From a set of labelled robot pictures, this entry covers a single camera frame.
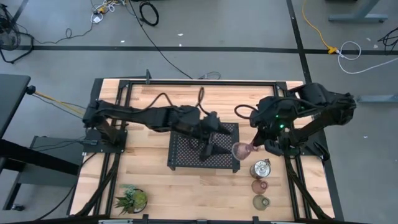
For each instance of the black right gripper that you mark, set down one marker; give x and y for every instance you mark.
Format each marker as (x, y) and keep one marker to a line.
(275, 130)

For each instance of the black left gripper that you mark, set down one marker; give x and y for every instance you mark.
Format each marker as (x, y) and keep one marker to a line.
(209, 126)

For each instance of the silver candle holder with tag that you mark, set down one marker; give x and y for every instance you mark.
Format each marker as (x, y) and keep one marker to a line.
(260, 169)

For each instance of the amber pink glass candle holder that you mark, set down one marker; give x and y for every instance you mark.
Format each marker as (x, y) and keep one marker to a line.
(259, 186)

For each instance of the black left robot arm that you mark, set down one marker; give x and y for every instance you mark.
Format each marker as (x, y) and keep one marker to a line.
(149, 116)

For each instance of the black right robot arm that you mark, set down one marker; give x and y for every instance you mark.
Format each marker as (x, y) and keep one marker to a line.
(323, 102)

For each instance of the olive glass candle holder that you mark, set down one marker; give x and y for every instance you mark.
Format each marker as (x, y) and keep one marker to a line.
(261, 202)

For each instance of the black perforated metal rack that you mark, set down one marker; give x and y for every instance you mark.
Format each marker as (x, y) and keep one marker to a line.
(189, 154)

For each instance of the green potted succulent plant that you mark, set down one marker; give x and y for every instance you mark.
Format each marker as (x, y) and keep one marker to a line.
(133, 200)

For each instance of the grey desk foot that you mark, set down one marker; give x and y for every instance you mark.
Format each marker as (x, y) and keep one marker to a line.
(379, 99)

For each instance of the black corner panel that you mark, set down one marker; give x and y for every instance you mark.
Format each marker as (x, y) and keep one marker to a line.
(96, 88)

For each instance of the grey desk leg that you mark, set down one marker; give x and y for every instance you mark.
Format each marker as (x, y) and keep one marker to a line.
(357, 17)

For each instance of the yellow rod with black knob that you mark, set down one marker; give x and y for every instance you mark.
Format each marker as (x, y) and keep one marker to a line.
(56, 101)

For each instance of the white power adapter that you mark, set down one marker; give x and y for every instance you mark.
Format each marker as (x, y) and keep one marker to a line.
(97, 19)

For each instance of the black desk top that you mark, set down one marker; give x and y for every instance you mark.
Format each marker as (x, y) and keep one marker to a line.
(12, 99)

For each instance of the black caster wheel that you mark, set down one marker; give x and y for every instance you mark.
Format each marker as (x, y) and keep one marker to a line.
(18, 207)

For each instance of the black floor fan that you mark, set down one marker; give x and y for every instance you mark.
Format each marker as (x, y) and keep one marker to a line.
(9, 37)

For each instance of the black aluminium table frame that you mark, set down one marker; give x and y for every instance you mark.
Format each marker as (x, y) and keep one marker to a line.
(217, 82)

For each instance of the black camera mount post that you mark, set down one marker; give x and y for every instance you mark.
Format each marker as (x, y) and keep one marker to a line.
(148, 77)

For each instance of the grey base plate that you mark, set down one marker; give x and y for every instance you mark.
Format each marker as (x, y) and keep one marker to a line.
(46, 178)

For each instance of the black desk leg frame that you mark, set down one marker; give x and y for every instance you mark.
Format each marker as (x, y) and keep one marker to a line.
(37, 157)

